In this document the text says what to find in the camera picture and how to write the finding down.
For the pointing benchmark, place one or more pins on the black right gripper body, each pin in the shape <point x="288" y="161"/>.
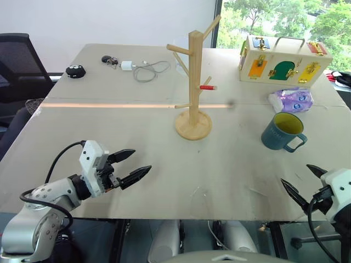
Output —
<point x="325" y="201"/>

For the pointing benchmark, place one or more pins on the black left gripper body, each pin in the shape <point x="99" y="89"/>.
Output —
<point x="106" y="176"/>

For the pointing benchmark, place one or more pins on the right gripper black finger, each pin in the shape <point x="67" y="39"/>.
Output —
<point x="318" y="171"/>
<point x="297" y="195"/>

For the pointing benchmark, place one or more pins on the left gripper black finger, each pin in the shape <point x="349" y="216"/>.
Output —
<point x="135" y="176"/>
<point x="123" y="155"/>

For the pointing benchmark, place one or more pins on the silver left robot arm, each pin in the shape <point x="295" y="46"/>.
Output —
<point x="41" y="191"/>

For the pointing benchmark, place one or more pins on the wooden mug tree stand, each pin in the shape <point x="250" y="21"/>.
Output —
<point x="195" y="82"/>

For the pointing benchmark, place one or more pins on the black chair base leg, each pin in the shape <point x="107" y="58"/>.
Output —
<point x="312" y="241"/>

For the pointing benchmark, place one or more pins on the teal mug with yellow inside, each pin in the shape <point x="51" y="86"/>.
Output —
<point x="274" y="140"/>

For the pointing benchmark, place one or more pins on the grey rounded leg shell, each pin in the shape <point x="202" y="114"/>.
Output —
<point x="241" y="238"/>
<point x="164" y="241"/>

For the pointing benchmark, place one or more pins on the purple tissue pack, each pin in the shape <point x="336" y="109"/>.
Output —
<point x="296" y="102"/>

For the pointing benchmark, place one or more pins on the white charger plug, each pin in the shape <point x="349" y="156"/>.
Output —
<point x="126" y="65"/>

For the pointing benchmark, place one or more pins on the grey robot torso top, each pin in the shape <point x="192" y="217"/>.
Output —
<point x="227" y="259"/>

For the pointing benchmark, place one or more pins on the black round pouch with eyes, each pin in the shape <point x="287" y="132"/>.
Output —
<point x="75" y="73"/>

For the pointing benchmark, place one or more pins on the black and white cloth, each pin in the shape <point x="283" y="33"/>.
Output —
<point x="344" y="80"/>

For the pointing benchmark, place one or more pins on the black key fob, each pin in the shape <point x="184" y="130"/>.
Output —
<point x="106" y="59"/>

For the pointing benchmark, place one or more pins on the dark upholstered chair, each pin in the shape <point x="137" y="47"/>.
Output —
<point x="13" y="128"/>

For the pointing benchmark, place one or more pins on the wooden lock box with latches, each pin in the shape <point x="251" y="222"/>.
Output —
<point x="282" y="63"/>

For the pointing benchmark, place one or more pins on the black mesh office chair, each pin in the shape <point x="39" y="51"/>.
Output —
<point x="19" y="63"/>

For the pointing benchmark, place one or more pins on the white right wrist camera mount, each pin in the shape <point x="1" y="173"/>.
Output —
<point x="338" y="186"/>

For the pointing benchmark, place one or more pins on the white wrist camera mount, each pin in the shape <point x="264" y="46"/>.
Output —
<point x="338" y="186"/>
<point x="90" y="156"/>

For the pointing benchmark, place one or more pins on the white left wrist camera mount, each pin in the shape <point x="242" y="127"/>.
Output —
<point x="90" y="156"/>

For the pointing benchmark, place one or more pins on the black table frame leg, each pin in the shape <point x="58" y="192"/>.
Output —
<point x="278" y="241"/>
<point x="119" y="241"/>

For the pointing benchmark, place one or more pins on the black window frame post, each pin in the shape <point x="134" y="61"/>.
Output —
<point x="217" y="16"/>

